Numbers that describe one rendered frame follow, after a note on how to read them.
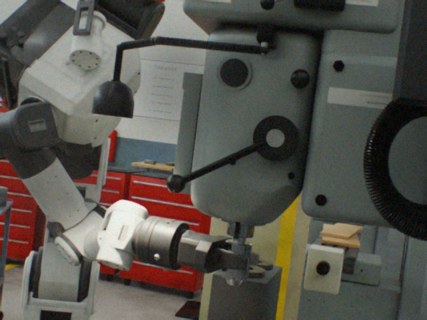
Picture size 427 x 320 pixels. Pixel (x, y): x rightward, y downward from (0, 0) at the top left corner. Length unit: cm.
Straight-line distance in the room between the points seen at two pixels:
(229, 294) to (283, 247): 144
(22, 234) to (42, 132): 500
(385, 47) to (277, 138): 21
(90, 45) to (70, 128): 21
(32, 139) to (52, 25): 30
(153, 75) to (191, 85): 940
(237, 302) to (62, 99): 58
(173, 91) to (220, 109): 939
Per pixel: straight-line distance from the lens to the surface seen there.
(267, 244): 292
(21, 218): 640
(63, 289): 186
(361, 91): 105
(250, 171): 107
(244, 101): 108
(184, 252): 118
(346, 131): 104
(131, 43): 113
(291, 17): 106
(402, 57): 81
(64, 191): 148
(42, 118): 145
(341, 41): 106
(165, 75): 1052
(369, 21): 106
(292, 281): 294
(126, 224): 125
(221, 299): 149
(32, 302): 193
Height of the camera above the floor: 145
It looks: 3 degrees down
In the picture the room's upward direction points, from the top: 7 degrees clockwise
